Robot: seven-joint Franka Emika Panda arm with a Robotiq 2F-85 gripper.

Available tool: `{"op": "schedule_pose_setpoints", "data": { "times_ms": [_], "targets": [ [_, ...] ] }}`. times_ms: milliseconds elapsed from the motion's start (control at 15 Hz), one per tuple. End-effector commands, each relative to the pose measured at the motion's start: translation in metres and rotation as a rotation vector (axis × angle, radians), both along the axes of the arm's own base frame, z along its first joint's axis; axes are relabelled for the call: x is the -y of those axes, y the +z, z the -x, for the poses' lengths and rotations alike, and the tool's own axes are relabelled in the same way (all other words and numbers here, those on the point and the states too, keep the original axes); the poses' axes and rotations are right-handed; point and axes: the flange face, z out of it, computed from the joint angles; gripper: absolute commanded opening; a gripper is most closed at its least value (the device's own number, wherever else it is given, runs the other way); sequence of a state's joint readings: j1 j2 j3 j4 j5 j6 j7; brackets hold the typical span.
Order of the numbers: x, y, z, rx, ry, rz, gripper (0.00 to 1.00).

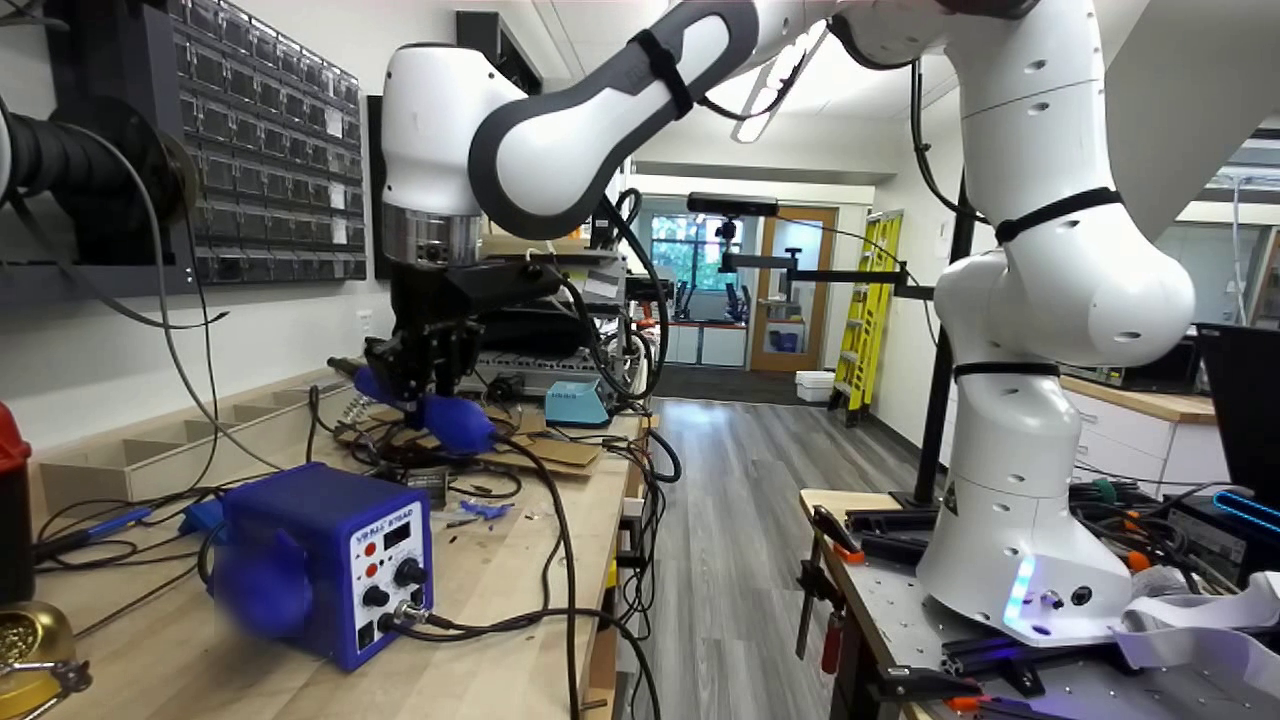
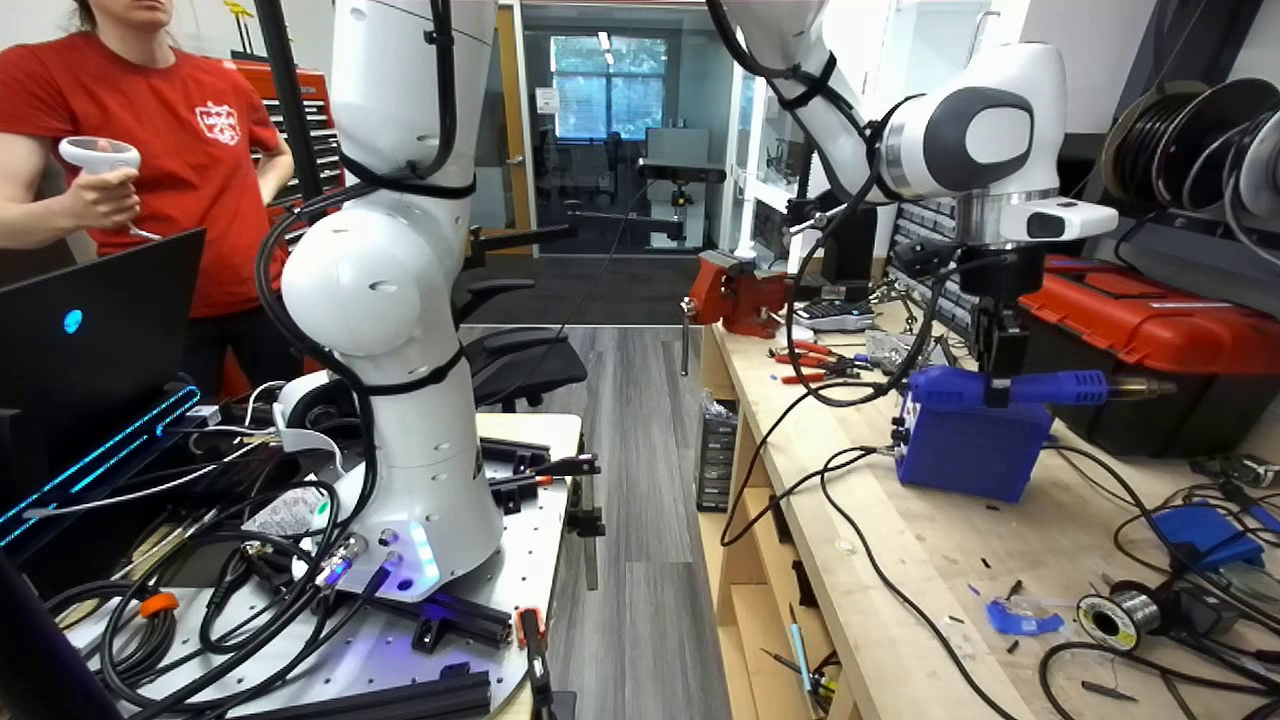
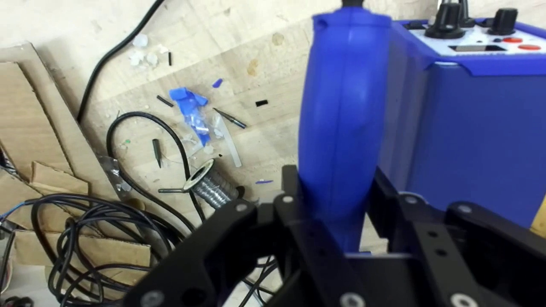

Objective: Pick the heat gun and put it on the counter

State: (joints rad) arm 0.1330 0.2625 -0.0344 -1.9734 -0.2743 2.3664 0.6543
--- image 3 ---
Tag black cable loop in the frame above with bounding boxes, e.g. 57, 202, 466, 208
106, 109, 209, 225

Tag solder wire spool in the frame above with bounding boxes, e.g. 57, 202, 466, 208
185, 157, 239, 210

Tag thick black cable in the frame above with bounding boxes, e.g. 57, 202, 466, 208
75, 0, 168, 125

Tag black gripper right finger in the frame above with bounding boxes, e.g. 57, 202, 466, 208
367, 169, 546, 307

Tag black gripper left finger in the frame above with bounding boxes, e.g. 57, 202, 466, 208
122, 164, 367, 307

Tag clear plastic bag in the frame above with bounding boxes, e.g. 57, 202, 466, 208
192, 109, 244, 171

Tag black cable tangle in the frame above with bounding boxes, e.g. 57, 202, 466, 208
0, 191, 193, 307

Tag wooden workbench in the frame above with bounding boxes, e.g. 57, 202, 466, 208
0, 0, 546, 307

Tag black pointed tip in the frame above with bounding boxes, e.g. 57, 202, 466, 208
212, 106, 250, 132
151, 137, 166, 169

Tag blue white small parts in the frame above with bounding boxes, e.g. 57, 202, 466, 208
168, 86, 217, 145

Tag blue rework station box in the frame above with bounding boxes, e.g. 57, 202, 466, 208
377, 0, 546, 215

